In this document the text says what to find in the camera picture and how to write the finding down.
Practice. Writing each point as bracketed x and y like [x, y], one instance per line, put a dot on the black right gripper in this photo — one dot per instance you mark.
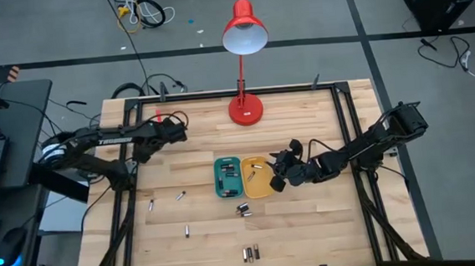
[296, 168]

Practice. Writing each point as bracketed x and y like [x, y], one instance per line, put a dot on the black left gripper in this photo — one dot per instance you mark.
[149, 136]

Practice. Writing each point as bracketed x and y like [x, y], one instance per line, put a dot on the silver black AA battery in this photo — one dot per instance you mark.
[244, 255]

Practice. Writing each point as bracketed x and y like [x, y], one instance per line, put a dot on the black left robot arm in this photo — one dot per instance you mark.
[108, 140]

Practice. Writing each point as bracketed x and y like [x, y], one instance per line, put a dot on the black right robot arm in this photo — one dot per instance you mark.
[364, 147]

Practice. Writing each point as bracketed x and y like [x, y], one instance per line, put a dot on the yellow plastic bin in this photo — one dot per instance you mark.
[260, 186]

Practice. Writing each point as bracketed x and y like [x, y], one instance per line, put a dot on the red tape tag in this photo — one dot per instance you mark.
[158, 116]

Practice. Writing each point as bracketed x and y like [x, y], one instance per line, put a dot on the teal plastic bin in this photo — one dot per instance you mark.
[237, 183]

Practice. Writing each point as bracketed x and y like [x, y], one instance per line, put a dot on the red desk lamp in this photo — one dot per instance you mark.
[245, 109]

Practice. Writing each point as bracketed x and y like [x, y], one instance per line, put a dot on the black desk leg bar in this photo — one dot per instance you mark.
[52, 185]

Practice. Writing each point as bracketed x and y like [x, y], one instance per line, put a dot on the black desk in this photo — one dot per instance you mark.
[23, 123]

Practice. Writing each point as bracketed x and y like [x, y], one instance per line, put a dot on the orange striped tape piece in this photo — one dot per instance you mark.
[13, 74]

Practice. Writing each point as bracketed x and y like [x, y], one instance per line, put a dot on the black computer mouse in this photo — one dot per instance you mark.
[11, 247]

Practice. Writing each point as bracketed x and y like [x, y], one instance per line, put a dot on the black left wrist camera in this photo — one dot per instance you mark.
[174, 131]

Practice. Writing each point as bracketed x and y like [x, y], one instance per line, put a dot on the black aluminium table frame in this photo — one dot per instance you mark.
[235, 94]

